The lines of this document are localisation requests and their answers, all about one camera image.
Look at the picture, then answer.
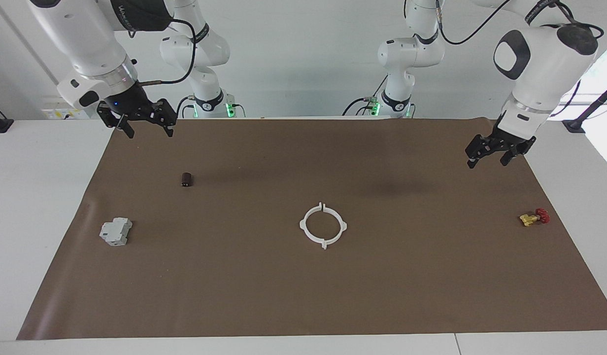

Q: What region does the white half-ring pipe clamp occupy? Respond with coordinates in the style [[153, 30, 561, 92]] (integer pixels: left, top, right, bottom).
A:
[[299, 202, 325, 249], [322, 203, 348, 250]]

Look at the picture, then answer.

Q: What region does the black tripod stand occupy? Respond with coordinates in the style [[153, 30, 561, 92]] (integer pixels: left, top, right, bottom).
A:
[[562, 79, 607, 135]]

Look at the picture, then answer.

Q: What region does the grey circuit breaker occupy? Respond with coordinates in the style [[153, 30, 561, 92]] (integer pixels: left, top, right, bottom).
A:
[[99, 217, 134, 247]]

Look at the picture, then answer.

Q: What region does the brown table mat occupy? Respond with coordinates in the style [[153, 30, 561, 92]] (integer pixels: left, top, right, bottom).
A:
[[16, 117, 607, 341]]

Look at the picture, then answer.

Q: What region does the black right base cable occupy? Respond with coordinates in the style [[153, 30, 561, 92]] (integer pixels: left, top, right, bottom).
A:
[[176, 96, 196, 119]]

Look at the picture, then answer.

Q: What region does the black base cable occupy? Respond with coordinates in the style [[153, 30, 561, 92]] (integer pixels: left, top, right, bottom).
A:
[[176, 96, 196, 119], [343, 75, 389, 117]]

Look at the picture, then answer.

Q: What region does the brass valve with red handle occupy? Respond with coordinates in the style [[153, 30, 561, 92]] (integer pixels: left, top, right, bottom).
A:
[[519, 208, 550, 227]]

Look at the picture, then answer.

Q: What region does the white wall power socket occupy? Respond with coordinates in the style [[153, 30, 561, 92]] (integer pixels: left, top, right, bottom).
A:
[[41, 107, 98, 120]]

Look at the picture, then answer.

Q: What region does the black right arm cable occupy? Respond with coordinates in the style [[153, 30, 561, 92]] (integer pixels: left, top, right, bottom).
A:
[[136, 18, 198, 87]]

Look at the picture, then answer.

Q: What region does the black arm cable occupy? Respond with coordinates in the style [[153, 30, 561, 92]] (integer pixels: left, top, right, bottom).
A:
[[436, 0, 605, 46], [136, 18, 198, 87]]

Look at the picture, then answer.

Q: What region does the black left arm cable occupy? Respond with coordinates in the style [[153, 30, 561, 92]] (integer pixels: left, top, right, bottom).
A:
[[436, 0, 605, 46]]

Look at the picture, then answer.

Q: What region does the black left base cable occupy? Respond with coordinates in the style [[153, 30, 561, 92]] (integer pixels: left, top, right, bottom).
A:
[[343, 75, 389, 117]]

